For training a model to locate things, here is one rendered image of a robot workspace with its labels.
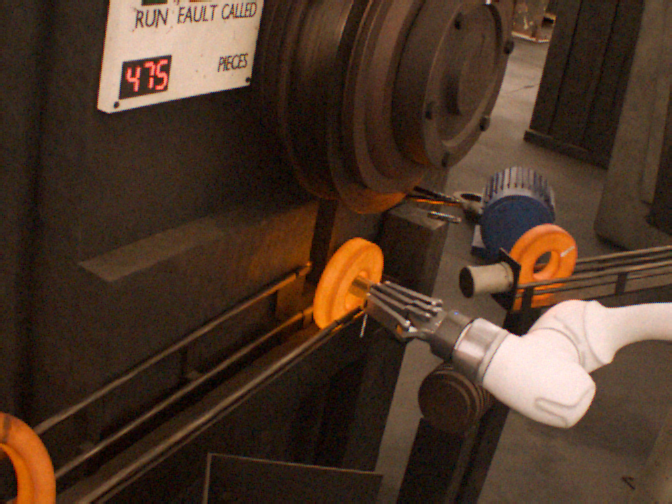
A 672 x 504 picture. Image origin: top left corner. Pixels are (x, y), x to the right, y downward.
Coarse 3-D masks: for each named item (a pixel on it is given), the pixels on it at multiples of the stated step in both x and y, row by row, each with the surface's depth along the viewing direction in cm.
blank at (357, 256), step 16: (352, 240) 140; (336, 256) 137; (352, 256) 136; (368, 256) 140; (336, 272) 135; (352, 272) 137; (368, 272) 143; (320, 288) 136; (336, 288) 135; (320, 304) 137; (336, 304) 137; (352, 304) 144; (320, 320) 139
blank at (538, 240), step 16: (544, 224) 173; (528, 240) 170; (544, 240) 171; (560, 240) 173; (512, 256) 172; (528, 256) 171; (560, 256) 175; (528, 272) 173; (544, 272) 178; (560, 272) 177
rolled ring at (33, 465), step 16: (0, 416) 88; (0, 432) 88; (16, 432) 90; (32, 432) 92; (16, 448) 90; (32, 448) 92; (16, 464) 92; (32, 464) 92; (48, 464) 93; (32, 480) 92; (48, 480) 93; (32, 496) 92; (48, 496) 93
